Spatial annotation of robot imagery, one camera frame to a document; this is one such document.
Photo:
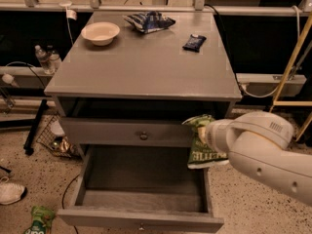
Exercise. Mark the green snack bag on floor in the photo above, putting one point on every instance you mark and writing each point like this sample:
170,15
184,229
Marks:
41,222

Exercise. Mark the white bowl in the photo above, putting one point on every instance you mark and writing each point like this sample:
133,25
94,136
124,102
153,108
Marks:
100,33

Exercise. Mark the grey wooden drawer cabinet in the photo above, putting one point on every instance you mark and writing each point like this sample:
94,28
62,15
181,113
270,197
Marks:
147,76

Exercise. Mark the white lamp fixture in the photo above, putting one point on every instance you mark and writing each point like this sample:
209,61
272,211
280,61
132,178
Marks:
70,14

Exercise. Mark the white sneaker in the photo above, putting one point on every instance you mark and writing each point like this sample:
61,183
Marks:
10,192

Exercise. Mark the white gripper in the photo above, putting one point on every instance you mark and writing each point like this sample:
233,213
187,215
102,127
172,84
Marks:
211,136

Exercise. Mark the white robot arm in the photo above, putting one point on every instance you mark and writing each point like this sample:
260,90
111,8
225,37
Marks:
256,145

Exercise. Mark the open grey lower drawer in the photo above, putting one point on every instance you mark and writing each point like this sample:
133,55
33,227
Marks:
142,188

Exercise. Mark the closed grey upper drawer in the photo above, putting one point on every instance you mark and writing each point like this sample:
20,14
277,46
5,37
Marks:
127,132

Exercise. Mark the clear water bottle left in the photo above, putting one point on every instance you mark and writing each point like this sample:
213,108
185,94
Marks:
44,60

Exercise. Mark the blue chip bag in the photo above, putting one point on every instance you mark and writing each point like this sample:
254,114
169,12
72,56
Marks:
149,22

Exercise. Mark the wire basket with items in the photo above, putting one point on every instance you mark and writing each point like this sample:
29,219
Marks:
54,140

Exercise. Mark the small dark blue snack pack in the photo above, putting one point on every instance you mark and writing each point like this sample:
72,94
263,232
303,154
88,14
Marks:
194,43

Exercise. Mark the green jalapeno chip bag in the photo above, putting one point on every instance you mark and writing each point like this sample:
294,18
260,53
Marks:
200,155

